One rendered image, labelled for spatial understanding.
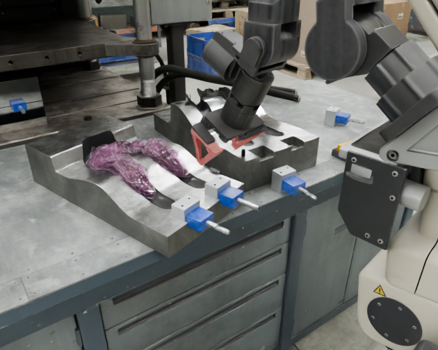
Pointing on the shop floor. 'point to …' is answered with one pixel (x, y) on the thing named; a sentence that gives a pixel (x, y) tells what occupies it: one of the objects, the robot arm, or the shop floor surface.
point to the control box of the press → (165, 18)
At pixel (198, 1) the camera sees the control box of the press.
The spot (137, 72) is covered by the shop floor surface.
